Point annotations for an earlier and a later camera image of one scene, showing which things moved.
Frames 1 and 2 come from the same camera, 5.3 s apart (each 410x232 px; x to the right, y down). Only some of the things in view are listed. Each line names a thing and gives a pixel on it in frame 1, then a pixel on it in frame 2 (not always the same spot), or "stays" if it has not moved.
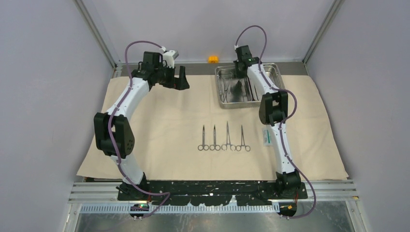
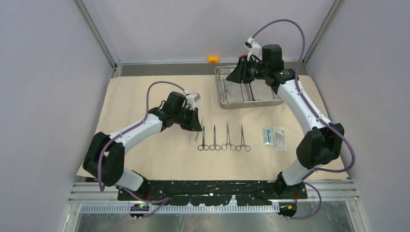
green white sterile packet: [267, 137] stays
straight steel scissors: [212, 147] stays
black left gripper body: [166, 77] to [185, 117]
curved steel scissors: [205, 147] stays
